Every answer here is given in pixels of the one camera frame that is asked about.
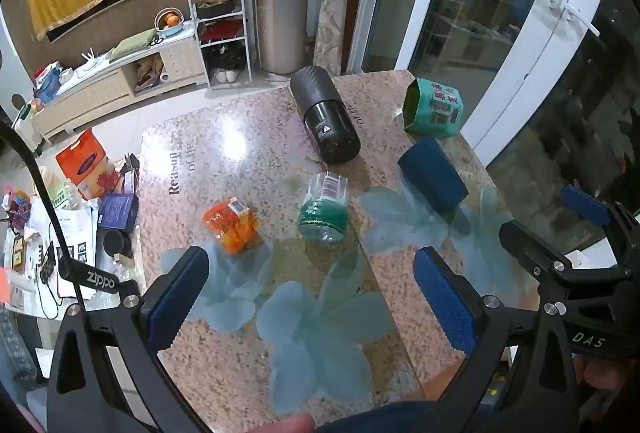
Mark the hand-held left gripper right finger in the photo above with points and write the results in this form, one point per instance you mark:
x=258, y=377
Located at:
x=445, y=308

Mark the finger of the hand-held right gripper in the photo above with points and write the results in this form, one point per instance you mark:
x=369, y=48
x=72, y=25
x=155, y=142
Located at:
x=532, y=245
x=584, y=208

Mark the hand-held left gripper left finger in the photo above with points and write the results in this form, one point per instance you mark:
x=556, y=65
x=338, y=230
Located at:
x=176, y=295

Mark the person's right hand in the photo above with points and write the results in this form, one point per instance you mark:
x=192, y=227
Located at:
x=607, y=375

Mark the person's left hand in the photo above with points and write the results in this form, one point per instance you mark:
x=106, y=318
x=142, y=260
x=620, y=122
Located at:
x=285, y=424

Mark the black round container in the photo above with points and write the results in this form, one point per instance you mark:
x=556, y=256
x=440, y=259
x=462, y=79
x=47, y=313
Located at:
x=116, y=243

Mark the black lighter box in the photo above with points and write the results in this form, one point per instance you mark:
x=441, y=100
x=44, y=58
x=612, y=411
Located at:
x=95, y=279

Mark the orange candy packet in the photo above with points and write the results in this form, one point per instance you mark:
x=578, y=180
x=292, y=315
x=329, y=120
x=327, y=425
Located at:
x=232, y=225

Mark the dark blue box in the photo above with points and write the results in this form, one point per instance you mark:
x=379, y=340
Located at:
x=117, y=211

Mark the white paper sheets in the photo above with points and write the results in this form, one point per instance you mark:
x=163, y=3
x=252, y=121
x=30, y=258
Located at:
x=75, y=225

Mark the orange box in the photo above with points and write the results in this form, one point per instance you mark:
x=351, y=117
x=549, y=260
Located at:
x=82, y=161

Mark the green printed tin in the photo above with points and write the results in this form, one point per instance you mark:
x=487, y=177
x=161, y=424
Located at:
x=434, y=108

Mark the white low cabinet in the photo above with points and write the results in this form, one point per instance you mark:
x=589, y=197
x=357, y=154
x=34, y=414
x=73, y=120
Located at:
x=117, y=85

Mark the black cylindrical speaker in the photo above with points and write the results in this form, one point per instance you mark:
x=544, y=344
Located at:
x=325, y=118

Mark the pair of white shoes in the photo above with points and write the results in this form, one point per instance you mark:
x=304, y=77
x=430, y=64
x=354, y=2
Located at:
x=226, y=75

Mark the blue bag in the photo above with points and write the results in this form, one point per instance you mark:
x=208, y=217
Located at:
x=47, y=86

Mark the green cushion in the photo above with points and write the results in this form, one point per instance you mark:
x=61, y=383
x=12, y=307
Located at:
x=132, y=45

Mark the white shelf rack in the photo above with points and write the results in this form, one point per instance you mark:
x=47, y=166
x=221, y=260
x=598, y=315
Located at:
x=220, y=33

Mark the fruit bowl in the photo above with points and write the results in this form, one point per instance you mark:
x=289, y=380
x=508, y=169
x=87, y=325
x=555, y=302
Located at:
x=169, y=24

